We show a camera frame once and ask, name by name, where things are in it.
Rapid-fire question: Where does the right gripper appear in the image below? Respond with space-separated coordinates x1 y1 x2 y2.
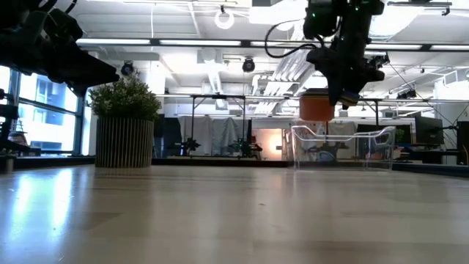
324 47 390 107

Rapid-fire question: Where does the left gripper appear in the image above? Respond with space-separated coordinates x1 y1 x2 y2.
0 20 120 97

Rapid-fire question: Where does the clear plastic basket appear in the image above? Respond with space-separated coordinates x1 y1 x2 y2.
291 125 397 172

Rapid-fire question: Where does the green bushy plant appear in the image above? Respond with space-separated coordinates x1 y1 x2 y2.
89 72 163 122

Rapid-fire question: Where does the large window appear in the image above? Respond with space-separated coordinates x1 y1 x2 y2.
0 65 88 157

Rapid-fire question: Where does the ribbed planter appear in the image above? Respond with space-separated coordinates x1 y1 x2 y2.
95 117 155 169

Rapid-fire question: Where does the linear ceiling light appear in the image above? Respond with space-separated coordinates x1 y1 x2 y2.
75 36 469 51

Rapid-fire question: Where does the black stand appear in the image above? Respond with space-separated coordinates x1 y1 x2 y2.
0 104 42 155

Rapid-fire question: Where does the black computer monitor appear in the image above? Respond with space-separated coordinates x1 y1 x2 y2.
414 114 445 146
456 120 469 166

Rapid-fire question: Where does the grey cover cloth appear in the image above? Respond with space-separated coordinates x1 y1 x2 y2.
178 116 251 157

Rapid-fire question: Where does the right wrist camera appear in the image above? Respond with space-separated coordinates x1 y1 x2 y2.
306 46 333 74

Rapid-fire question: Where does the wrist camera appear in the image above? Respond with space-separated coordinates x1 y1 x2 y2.
306 46 333 74
43 7 84 47

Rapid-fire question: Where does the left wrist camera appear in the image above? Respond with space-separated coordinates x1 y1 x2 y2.
43 7 84 47

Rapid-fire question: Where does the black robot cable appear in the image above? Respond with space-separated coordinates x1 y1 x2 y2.
264 18 325 59

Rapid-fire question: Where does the black metal frame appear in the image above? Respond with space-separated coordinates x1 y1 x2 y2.
189 94 247 157

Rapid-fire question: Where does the white ceiling duct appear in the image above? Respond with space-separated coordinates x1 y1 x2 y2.
196 46 230 96

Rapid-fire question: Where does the white ring ceiling fixture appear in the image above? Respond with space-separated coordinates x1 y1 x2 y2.
213 8 235 31

